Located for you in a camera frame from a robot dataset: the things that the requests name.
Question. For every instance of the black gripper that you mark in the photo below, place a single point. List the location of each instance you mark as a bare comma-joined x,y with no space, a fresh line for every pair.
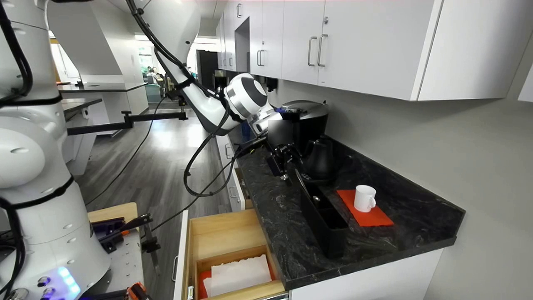
285,147

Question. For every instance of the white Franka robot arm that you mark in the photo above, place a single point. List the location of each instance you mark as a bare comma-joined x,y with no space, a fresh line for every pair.
33,155

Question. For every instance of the black rectangular utensil holder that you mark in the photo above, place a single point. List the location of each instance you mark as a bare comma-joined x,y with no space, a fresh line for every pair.
333,239

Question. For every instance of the open wooden drawer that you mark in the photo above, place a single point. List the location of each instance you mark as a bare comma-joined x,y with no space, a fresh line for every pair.
221,227

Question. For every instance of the red box liner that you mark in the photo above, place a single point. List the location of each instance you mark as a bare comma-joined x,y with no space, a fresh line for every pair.
203,275

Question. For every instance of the black gooseneck kettle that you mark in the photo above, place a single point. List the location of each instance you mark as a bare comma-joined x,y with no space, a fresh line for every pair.
319,160

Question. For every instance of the black coffee maker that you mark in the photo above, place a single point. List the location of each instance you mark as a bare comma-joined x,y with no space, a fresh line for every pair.
309,119

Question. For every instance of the white mug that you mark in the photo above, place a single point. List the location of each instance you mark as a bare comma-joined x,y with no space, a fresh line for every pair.
364,199

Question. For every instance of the red flat mat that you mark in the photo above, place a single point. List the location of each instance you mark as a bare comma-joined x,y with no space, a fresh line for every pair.
376,219

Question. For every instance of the white base cabinet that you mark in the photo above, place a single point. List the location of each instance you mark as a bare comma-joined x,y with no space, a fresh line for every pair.
376,280

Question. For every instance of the white upper cabinets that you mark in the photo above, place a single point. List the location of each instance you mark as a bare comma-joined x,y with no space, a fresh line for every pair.
376,39

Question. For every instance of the wooden board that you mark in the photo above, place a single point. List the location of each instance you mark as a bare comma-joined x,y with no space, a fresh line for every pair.
116,210

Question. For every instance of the black clamp tool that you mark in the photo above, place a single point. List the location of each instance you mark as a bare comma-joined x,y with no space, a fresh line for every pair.
113,229

